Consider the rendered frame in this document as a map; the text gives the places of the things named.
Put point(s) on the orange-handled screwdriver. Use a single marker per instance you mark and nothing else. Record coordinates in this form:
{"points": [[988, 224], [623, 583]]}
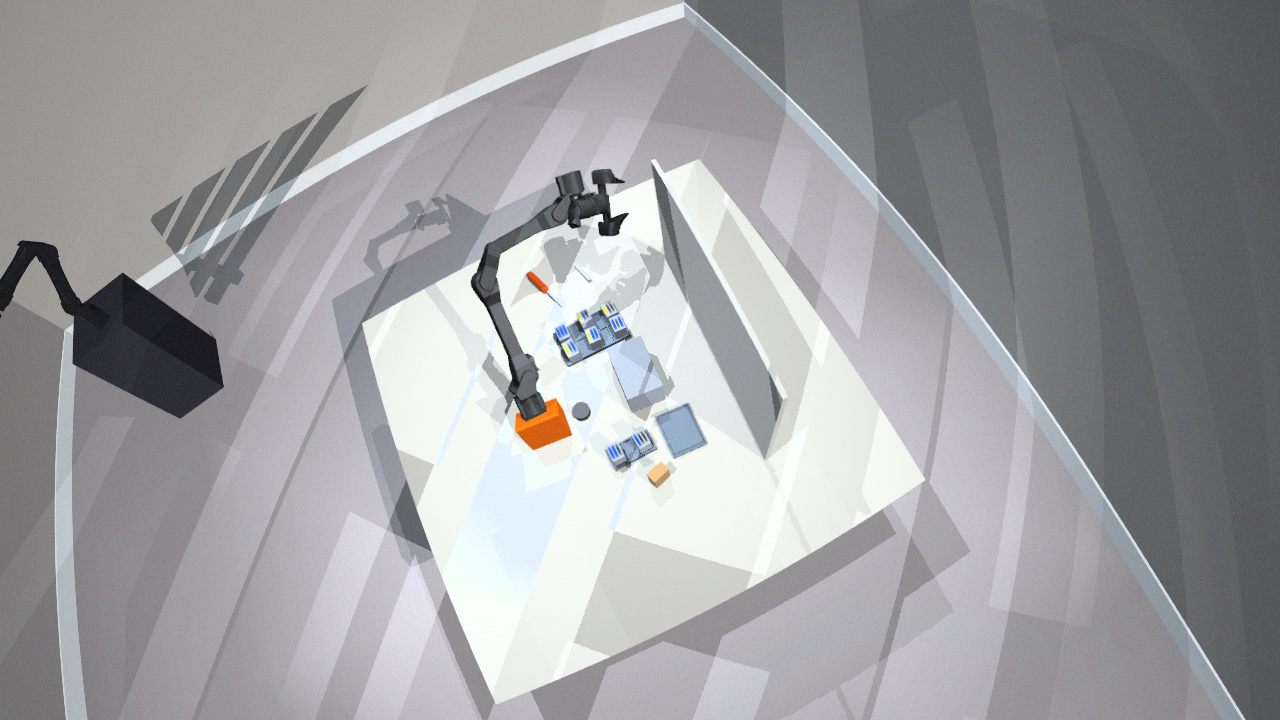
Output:
{"points": [[541, 285]]}

